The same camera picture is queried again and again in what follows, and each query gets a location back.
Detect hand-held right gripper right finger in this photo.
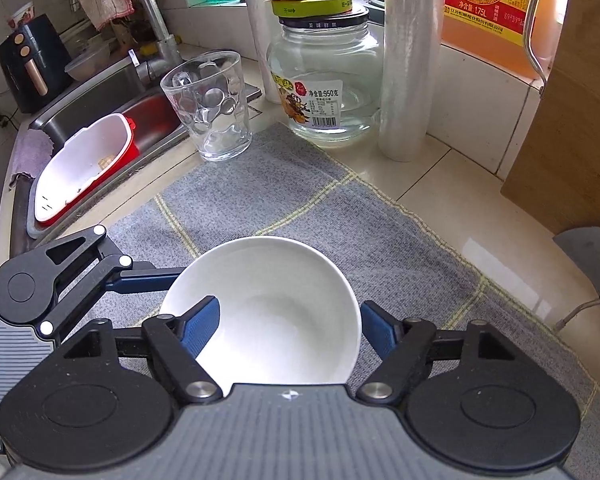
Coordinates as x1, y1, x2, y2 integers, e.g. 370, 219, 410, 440
355, 301, 518, 406

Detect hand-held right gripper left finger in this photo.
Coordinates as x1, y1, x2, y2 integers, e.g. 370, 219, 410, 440
62, 296, 224, 406

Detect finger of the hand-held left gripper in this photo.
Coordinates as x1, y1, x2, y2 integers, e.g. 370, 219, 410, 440
37, 225, 182, 337

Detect plain white bowl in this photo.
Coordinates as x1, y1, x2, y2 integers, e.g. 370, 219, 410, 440
158, 236, 363, 386

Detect red white plastic basin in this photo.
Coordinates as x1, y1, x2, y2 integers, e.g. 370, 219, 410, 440
34, 112, 141, 226

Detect purple cloth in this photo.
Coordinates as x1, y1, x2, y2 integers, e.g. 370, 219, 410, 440
9, 130, 55, 188

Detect grey checked cloth mat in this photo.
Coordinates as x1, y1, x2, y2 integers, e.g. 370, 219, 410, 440
55, 121, 600, 480

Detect dimpled drinking glass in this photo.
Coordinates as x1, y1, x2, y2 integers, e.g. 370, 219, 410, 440
160, 51, 253, 163

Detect stainless steel sink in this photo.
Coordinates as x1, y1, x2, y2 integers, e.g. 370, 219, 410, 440
27, 57, 263, 241

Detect black air fryer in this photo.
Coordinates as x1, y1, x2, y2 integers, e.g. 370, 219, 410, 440
0, 14, 73, 115

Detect steel kitchen faucet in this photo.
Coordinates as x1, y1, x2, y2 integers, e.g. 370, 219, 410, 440
115, 0, 183, 83

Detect clear plastic food container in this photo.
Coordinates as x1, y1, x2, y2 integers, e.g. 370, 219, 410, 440
64, 40, 113, 82

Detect instant noodle cup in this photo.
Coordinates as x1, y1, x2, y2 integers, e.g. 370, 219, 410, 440
7, 1, 36, 28

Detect wide cling film roll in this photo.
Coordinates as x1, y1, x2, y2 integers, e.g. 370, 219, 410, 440
377, 0, 443, 163

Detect large glass jar black lid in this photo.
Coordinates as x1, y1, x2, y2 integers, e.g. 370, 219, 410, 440
266, 2, 386, 148

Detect wooden cutting board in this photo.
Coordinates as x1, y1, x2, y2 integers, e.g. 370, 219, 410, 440
500, 0, 600, 236

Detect narrow cling film roll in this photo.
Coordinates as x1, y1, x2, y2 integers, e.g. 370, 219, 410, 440
237, 0, 293, 106

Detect large cooking wine bottle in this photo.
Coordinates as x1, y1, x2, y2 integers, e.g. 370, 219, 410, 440
440, 0, 573, 81

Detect metal wire rack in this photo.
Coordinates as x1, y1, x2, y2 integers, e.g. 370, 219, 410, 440
524, 0, 600, 333

